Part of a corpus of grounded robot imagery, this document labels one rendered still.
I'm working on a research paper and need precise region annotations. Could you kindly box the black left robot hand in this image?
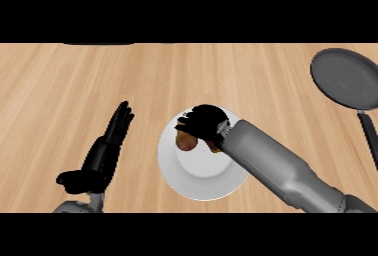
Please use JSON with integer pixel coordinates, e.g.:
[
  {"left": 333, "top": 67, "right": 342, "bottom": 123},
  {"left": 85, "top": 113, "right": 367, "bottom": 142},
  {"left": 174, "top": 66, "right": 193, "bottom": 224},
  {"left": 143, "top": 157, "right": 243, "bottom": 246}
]
[{"left": 54, "top": 100, "right": 135, "bottom": 195}]

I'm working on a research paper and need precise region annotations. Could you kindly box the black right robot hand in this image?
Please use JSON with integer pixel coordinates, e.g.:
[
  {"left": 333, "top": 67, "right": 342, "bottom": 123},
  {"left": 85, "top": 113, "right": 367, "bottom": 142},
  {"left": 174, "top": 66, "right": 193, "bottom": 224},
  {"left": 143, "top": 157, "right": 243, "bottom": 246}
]
[{"left": 174, "top": 104, "right": 230, "bottom": 142}]

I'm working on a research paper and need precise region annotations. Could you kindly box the brown sweet potato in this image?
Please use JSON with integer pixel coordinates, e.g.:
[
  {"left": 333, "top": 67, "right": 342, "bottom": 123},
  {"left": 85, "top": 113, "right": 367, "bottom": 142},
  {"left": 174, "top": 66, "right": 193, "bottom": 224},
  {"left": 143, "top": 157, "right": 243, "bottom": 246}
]
[{"left": 174, "top": 122, "right": 222, "bottom": 154}]

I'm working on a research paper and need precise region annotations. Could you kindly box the white round plate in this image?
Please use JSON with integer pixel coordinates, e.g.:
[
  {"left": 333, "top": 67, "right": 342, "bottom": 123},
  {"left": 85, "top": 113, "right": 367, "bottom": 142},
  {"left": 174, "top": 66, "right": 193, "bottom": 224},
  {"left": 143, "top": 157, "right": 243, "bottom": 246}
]
[{"left": 156, "top": 105, "right": 250, "bottom": 202}]

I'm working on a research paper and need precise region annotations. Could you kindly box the dark grey frying pan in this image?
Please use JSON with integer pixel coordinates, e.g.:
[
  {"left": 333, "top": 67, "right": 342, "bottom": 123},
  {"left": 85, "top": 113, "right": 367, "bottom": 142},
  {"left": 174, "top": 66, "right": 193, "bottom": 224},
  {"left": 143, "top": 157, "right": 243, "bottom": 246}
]
[{"left": 308, "top": 47, "right": 378, "bottom": 171}]

